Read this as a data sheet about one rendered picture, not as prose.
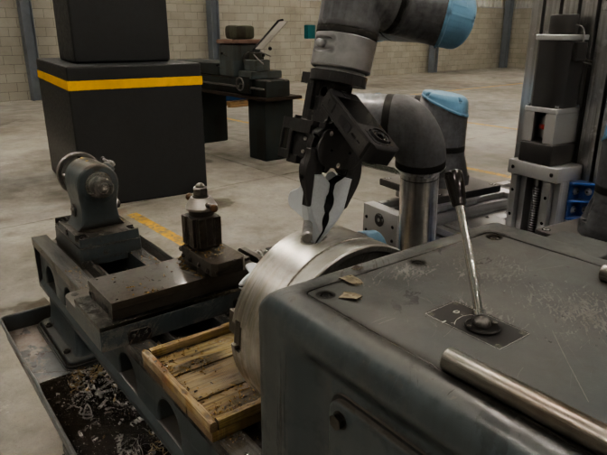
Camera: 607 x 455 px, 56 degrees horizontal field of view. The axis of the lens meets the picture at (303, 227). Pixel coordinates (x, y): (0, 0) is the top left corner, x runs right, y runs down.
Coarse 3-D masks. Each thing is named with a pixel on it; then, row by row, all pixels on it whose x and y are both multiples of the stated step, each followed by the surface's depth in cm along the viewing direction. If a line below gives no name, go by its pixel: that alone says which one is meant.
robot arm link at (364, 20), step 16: (336, 0) 66; (352, 0) 66; (368, 0) 66; (384, 0) 67; (400, 0) 67; (320, 16) 69; (336, 16) 67; (352, 16) 66; (368, 16) 67; (384, 16) 68; (352, 32) 66; (368, 32) 67
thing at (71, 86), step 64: (64, 0) 514; (128, 0) 530; (64, 64) 511; (128, 64) 511; (192, 64) 537; (64, 128) 540; (128, 128) 523; (192, 128) 554; (128, 192) 539; (192, 192) 573
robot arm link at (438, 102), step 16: (416, 96) 146; (432, 96) 141; (448, 96) 140; (432, 112) 142; (448, 112) 140; (464, 112) 142; (448, 128) 142; (464, 128) 144; (448, 144) 143; (464, 144) 146
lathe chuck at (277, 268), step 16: (288, 240) 90; (336, 240) 87; (272, 256) 88; (288, 256) 87; (304, 256) 85; (256, 272) 88; (272, 272) 86; (288, 272) 84; (256, 288) 86; (272, 288) 84; (240, 304) 88; (256, 304) 85; (240, 320) 87; (256, 320) 84; (256, 336) 84; (240, 352) 88; (256, 352) 84; (240, 368) 91; (256, 368) 85; (256, 384) 88
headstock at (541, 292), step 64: (384, 256) 77; (448, 256) 76; (512, 256) 76; (576, 256) 76; (320, 320) 61; (384, 320) 60; (448, 320) 60; (512, 320) 60; (576, 320) 60; (320, 384) 65; (384, 384) 53; (448, 384) 49; (576, 384) 49; (320, 448) 67; (384, 448) 56; (448, 448) 48; (512, 448) 43; (576, 448) 41
